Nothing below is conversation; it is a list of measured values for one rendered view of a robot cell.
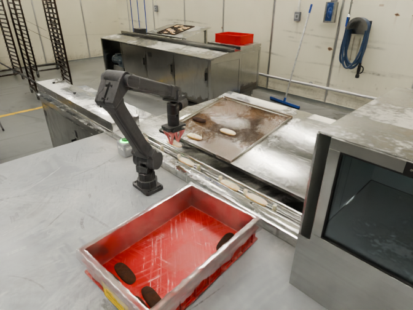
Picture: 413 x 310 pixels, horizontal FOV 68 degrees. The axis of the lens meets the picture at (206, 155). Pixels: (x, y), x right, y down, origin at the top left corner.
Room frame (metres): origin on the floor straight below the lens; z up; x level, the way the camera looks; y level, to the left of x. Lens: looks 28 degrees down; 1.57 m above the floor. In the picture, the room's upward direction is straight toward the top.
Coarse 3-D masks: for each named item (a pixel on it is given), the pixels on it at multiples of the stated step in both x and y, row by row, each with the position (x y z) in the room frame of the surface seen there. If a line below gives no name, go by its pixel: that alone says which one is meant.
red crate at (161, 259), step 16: (192, 208) 0.96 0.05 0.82; (176, 224) 0.87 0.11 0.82; (192, 224) 0.87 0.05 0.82; (208, 224) 0.87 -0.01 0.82; (224, 224) 0.87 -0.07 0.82; (144, 240) 0.78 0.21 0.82; (160, 240) 0.78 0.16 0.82; (176, 240) 0.78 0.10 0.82; (192, 240) 0.78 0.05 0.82; (208, 240) 0.78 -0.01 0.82; (128, 256) 0.71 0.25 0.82; (144, 256) 0.71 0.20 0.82; (160, 256) 0.71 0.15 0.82; (176, 256) 0.71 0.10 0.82; (192, 256) 0.71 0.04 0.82; (208, 256) 0.71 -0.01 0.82; (112, 272) 0.65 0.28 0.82; (144, 272) 0.65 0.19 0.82; (160, 272) 0.65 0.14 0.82; (176, 272) 0.65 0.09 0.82; (128, 288) 0.59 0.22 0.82; (160, 288) 0.59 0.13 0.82
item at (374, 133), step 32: (384, 96) 0.87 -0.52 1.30; (352, 128) 0.63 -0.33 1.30; (384, 128) 0.63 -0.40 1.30; (320, 160) 0.64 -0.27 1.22; (384, 160) 0.51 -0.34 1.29; (320, 192) 0.59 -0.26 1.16; (320, 224) 0.58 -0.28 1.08; (320, 256) 0.57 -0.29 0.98; (352, 256) 0.51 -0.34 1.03; (320, 288) 0.55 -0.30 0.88; (352, 288) 0.50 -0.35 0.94; (384, 288) 0.46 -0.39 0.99
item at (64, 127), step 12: (48, 108) 2.40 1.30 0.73; (60, 108) 2.15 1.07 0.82; (132, 108) 2.15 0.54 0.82; (48, 120) 2.45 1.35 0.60; (60, 120) 2.23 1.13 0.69; (72, 120) 2.05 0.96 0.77; (60, 132) 2.28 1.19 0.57; (72, 132) 2.09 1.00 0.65; (84, 132) 1.92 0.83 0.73; (96, 132) 1.77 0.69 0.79; (60, 144) 2.33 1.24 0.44
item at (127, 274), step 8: (120, 264) 0.67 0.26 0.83; (120, 272) 0.64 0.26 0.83; (128, 272) 0.64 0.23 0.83; (128, 280) 0.61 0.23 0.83; (144, 288) 0.59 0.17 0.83; (152, 288) 0.59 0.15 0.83; (136, 296) 0.56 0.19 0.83; (144, 296) 0.56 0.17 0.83; (152, 296) 0.56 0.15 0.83; (144, 304) 0.54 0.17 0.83; (152, 304) 0.54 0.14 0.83
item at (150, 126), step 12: (192, 108) 2.14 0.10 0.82; (144, 120) 1.91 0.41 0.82; (156, 120) 1.91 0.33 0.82; (156, 132) 1.70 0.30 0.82; (168, 144) 1.54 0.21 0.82; (192, 156) 1.40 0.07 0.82; (204, 156) 1.40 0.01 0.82; (216, 168) 1.28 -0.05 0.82; (228, 168) 1.28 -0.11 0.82; (240, 180) 1.17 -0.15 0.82; (252, 180) 1.17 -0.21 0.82; (264, 192) 1.08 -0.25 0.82; (276, 192) 1.08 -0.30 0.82; (288, 204) 0.99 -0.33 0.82; (300, 204) 0.99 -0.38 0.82; (288, 216) 0.92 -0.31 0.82
